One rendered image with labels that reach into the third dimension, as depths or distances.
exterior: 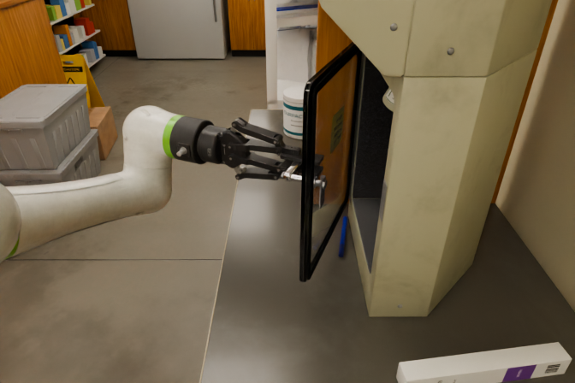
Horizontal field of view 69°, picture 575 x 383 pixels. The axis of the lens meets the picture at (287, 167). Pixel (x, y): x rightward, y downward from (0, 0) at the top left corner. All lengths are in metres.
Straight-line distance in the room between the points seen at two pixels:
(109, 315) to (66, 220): 1.46
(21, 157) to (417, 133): 2.47
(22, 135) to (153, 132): 1.89
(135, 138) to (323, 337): 0.53
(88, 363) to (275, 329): 1.36
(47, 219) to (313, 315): 0.50
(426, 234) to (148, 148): 0.56
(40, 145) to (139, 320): 1.16
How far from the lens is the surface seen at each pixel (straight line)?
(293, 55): 2.00
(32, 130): 2.69
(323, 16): 0.93
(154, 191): 0.92
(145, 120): 0.90
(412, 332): 0.85
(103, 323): 2.21
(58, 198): 0.80
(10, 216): 0.56
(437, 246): 0.76
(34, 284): 2.55
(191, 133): 0.84
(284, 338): 0.82
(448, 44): 0.59
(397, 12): 0.56
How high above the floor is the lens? 1.59
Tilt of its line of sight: 31 degrees down
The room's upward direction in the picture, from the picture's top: straight up
